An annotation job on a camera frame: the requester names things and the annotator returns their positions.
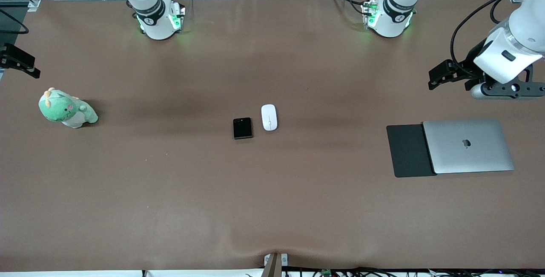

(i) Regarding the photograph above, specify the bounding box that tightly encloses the white computer mouse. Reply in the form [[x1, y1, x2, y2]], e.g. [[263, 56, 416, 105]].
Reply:
[[261, 104, 278, 132]]

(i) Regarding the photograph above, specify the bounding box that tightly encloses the black phone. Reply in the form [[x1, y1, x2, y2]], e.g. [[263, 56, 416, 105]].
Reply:
[[233, 117, 253, 140]]

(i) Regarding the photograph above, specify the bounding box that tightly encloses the green plush dinosaur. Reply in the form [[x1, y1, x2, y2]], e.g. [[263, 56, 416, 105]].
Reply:
[[38, 87, 99, 129]]

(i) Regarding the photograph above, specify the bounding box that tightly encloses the black mouse pad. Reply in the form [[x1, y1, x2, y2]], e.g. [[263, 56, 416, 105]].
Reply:
[[386, 124, 438, 178]]

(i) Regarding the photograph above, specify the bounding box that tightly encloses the silver closed laptop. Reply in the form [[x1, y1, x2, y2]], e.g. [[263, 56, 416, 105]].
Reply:
[[422, 118, 515, 175]]

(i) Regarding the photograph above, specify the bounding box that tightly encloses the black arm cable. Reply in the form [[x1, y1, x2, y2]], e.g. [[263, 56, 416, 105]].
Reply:
[[0, 9, 29, 35], [450, 0, 518, 79]]

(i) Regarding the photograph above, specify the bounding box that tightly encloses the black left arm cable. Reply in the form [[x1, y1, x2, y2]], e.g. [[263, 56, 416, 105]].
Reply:
[[450, 0, 518, 79]]

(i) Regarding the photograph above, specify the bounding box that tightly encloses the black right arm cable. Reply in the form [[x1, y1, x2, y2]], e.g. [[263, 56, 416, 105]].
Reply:
[[0, 9, 29, 35]]

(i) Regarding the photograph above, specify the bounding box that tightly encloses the brown table cover mat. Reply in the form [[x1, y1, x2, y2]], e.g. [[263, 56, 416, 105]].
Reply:
[[0, 0, 545, 271]]

